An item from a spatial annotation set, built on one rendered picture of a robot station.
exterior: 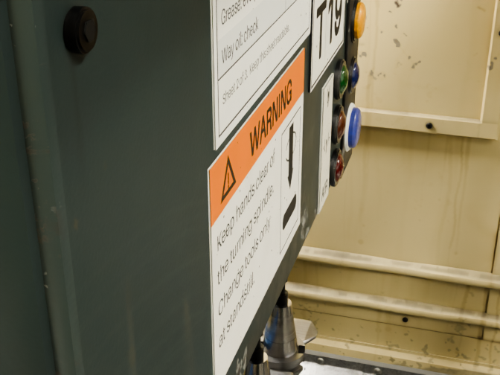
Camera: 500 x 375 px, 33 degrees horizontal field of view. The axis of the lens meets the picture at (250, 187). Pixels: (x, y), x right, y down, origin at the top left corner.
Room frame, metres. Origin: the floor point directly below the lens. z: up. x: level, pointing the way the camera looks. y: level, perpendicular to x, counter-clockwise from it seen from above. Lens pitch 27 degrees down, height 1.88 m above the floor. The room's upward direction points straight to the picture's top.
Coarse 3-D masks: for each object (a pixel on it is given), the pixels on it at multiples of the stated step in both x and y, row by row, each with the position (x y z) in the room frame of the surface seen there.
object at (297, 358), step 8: (296, 336) 0.87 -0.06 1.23; (304, 344) 0.86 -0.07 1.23; (296, 352) 0.84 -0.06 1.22; (304, 352) 0.85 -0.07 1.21; (272, 360) 0.83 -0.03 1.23; (280, 360) 0.83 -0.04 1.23; (288, 360) 0.83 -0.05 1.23; (296, 360) 0.83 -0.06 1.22; (272, 368) 0.82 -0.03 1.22; (280, 368) 0.82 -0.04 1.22; (288, 368) 0.82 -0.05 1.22; (296, 368) 0.83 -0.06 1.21
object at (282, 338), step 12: (288, 300) 0.86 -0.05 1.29; (276, 312) 0.84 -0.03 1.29; (288, 312) 0.84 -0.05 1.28; (276, 324) 0.84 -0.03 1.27; (288, 324) 0.84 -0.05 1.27; (264, 336) 0.85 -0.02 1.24; (276, 336) 0.83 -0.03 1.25; (288, 336) 0.84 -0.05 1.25; (264, 348) 0.84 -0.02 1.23; (276, 348) 0.83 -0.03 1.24; (288, 348) 0.83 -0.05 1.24
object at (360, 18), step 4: (360, 4) 0.57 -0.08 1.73; (364, 4) 0.57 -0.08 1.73; (356, 8) 0.57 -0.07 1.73; (360, 8) 0.57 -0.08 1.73; (364, 8) 0.57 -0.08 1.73; (356, 12) 0.56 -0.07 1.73; (360, 12) 0.56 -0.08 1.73; (364, 12) 0.57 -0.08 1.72; (356, 16) 0.56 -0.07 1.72; (360, 16) 0.56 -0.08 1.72; (364, 16) 0.57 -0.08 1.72; (356, 20) 0.56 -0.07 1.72; (360, 20) 0.56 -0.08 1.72; (364, 20) 0.57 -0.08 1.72; (356, 24) 0.56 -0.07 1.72; (360, 24) 0.56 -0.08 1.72; (364, 24) 0.57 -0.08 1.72; (356, 28) 0.56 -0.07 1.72; (360, 28) 0.56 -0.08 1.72; (364, 28) 0.57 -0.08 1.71; (356, 32) 0.56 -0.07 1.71; (360, 32) 0.56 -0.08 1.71; (356, 36) 0.56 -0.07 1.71; (360, 36) 0.57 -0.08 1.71
